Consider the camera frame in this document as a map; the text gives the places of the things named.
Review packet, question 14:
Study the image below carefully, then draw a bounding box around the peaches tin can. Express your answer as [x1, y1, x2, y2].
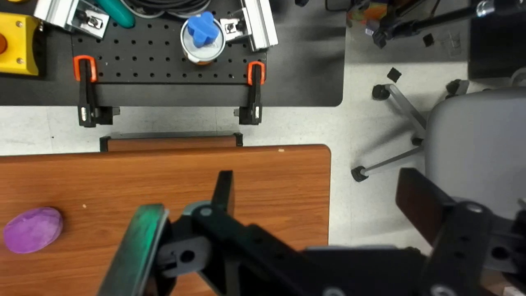
[179, 12, 227, 67]

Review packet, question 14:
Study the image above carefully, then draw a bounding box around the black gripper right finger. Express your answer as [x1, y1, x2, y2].
[394, 165, 526, 296]

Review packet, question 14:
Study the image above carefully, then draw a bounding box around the aluminium extrusion post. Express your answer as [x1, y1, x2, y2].
[218, 0, 279, 52]
[31, 0, 112, 39]

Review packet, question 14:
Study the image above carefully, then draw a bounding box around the orange and black clamp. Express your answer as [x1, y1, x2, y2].
[70, 53, 121, 129]
[232, 58, 268, 126]

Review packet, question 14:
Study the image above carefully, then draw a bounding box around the teal tool handle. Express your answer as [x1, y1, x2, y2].
[97, 0, 136, 29]

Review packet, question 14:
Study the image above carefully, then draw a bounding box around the black perforated board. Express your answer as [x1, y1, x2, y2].
[70, 17, 269, 86]

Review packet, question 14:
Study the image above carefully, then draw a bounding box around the black cable coil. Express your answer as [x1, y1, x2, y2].
[120, 0, 212, 21]

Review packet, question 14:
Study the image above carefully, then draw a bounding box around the purple ball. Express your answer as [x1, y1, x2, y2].
[1, 205, 66, 256]

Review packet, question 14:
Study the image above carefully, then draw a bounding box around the black box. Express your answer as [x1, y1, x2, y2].
[467, 0, 526, 80]

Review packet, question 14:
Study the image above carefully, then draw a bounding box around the yellow emergency stop box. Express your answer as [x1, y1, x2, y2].
[0, 11, 43, 76]

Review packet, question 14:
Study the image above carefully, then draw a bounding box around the black camera tripod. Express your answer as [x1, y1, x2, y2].
[363, 0, 526, 49]

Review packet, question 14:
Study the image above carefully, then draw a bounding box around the blue star-shaped block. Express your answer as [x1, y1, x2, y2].
[186, 9, 220, 47]

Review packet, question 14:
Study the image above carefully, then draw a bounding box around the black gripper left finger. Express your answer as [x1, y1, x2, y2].
[158, 169, 309, 296]

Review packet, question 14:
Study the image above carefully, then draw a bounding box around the grey office chair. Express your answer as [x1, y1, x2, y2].
[350, 75, 526, 220]

